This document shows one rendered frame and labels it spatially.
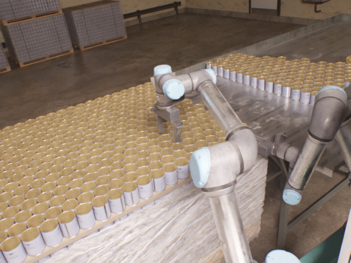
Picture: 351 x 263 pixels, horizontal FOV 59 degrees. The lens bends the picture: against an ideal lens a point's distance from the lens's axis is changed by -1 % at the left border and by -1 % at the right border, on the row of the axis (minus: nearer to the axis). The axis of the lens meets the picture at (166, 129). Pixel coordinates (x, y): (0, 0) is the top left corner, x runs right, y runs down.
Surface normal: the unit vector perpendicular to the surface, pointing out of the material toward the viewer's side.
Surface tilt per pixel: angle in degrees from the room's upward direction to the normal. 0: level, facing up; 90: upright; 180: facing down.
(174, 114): 90
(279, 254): 7
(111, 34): 88
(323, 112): 51
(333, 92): 8
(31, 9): 91
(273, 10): 90
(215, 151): 15
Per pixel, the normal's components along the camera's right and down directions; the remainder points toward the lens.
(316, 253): -0.12, -0.86
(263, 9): -0.82, 0.36
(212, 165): 0.19, -0.15
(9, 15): 0.58, 0.31
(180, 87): 0.31, 0.43
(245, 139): 0.10, -0.76
